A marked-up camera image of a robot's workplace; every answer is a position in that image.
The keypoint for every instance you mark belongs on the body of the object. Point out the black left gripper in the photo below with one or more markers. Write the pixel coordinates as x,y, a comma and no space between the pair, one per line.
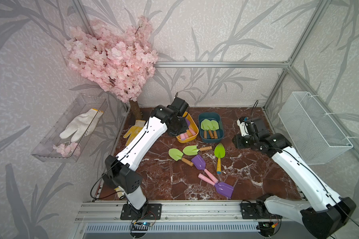
185,129

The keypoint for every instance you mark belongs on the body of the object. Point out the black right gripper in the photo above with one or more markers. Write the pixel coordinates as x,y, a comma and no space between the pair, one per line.
237,141

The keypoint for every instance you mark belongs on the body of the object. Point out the green square shovel wooden handle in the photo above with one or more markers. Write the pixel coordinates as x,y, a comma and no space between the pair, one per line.
203,127

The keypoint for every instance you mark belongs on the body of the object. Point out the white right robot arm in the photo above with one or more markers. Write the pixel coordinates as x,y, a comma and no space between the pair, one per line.
324,211

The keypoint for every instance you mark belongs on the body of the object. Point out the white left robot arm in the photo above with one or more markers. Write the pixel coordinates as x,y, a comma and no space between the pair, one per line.
121,169

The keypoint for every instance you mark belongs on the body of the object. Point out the yellow storage box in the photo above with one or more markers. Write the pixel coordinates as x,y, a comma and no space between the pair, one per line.
193,126

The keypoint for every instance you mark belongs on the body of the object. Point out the dark teal storage box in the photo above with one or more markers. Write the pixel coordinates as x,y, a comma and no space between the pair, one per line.
211,116

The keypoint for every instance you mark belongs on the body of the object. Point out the yellow rubber glove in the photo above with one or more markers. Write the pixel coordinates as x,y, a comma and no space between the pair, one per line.
133,131

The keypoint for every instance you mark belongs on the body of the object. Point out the pink cherry blossom tree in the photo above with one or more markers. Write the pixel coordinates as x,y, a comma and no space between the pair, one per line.
119,64

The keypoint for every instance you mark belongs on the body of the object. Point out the white cotton glove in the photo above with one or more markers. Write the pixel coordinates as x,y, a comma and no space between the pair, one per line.
82,125

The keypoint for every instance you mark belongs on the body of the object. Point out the black and yellow glove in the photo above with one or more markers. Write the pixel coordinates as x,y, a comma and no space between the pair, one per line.
120,193

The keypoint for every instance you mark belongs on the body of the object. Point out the pink blossom sprig on shelf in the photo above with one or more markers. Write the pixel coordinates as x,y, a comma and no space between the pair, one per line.
67,149

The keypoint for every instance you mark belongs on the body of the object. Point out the green trowel yellow handle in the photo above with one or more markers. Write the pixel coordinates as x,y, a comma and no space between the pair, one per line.
219,153

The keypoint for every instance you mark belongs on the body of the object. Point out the white wire mesh basket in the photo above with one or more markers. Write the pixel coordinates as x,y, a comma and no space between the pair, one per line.
314,134

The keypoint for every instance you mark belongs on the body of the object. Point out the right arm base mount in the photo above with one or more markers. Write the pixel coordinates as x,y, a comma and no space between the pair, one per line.
256,210

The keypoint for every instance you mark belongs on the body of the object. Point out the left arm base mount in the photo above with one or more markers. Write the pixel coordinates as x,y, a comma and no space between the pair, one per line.
143,212

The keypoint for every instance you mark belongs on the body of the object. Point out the clear acrylic wall shelf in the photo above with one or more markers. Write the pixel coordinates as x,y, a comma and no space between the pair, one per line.
67,139

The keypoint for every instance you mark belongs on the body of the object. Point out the aluminium front rail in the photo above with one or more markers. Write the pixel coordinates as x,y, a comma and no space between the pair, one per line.
189,211

